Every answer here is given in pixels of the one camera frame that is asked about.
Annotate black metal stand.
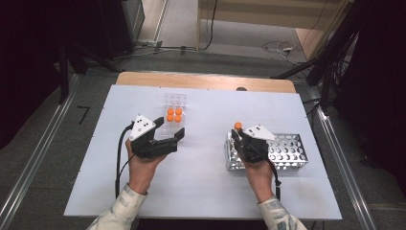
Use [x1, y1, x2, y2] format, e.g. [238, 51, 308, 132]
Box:
[57, 41, 123, 104]
[271, 0, 363, 108]

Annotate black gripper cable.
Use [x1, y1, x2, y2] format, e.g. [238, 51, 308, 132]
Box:
[266, 157, 282, 202]
[114, 123, 135, 199]

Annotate person's right hand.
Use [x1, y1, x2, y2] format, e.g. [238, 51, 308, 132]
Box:
[244, 157, 275, 204]

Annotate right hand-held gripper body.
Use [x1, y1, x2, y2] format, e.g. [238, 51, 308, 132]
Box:
[234, 124, 277, 165]

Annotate white floor cable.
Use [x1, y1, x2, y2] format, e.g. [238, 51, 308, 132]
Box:
[261, 39, 297, 61]

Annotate black cabinet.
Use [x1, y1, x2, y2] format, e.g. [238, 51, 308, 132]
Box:
[95, 0, 146, 60]

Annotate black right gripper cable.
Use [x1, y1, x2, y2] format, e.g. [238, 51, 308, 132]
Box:
[266, 157, 282, 202]

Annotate person's left hand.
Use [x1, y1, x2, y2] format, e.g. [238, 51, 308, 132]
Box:
[124, 140, 168, 196]

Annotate wooden table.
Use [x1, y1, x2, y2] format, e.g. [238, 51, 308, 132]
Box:
[115, 71, 297, 94]

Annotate aluminium rail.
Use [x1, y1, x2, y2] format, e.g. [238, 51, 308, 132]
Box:
[314, 104, 377, 230]
[0, 74, 80, 230]

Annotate clear plastic test tube rack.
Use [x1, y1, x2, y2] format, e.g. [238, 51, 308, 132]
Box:
[157, 92, 188, 144]

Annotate grey power strip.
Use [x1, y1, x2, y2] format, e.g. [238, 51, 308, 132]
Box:
[136, 39, 164, 49]

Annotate light wooden furniture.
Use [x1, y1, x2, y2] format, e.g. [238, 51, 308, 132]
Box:
[196, 0, 353, 60]

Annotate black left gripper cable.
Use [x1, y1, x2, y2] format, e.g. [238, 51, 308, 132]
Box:
[114, 123, 135, 199]

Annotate metal test tube rack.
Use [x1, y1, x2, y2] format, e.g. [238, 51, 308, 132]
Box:
[224, 130, 309, 172]

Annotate black floor cable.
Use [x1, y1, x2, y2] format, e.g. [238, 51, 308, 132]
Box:
[202, 0, 219, 52]

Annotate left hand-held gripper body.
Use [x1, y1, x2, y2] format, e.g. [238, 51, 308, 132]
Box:
[128, 113, 164, 160]

